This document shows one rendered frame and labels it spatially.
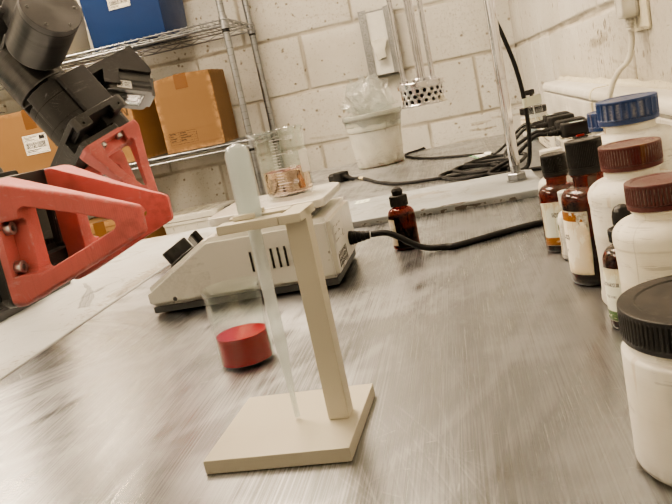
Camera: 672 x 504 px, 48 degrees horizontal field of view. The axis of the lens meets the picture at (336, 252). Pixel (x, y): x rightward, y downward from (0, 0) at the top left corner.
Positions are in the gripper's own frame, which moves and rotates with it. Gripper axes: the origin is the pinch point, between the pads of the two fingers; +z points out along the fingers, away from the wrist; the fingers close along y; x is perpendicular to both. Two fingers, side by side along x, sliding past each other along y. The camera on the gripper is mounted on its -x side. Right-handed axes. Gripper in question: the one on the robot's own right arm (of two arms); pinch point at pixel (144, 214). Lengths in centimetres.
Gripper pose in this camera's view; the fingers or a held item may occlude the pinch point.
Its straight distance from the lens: 42.6
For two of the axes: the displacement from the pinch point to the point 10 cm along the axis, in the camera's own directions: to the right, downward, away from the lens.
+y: 1.9, -2.3, 9.5
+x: 1.9, 9.6, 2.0
